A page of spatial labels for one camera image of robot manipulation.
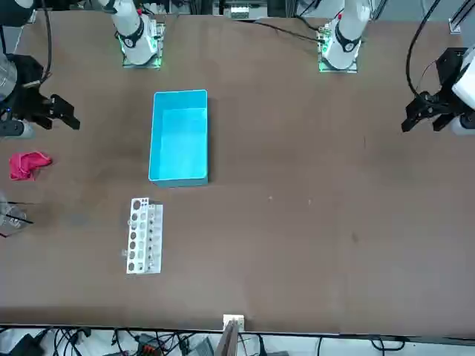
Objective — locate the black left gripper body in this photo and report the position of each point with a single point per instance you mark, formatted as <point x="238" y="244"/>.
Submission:
<point x="447" y="74"/>

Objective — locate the blue storage box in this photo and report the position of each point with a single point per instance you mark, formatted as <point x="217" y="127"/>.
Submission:
<point x="178" y="148"/>

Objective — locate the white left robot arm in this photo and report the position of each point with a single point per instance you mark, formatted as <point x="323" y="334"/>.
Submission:
<point x="343" y="41"/>

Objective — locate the pink rag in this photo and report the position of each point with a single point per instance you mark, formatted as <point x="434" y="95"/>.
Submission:
<point x="26" y="167"/>

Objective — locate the white post bracket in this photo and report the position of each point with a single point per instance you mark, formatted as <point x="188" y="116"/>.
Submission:
<point x="234" y="319"/>

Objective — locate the aluminium camera post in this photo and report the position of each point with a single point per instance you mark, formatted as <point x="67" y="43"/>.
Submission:
<point x="228" y="341"/>

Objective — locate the clear acrylic stand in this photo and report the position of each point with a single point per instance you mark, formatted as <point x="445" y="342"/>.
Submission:
<point x="11" y="219"/>

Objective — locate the black power adapter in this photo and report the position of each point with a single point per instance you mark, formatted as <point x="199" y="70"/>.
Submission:
<point x="26" y="345"/>

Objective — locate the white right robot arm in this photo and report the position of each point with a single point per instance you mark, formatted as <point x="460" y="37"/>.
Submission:
<point x="135" y="44"/>

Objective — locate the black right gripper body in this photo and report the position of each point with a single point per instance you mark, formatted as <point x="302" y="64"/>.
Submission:
<point x="27" y="104"/>

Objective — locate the white test tube rack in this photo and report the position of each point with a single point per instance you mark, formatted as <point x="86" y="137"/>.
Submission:
<point x="143" y="237"/>

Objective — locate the aluminium profile rail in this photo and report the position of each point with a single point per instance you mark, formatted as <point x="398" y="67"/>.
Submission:
<point x="456" y="22"/>

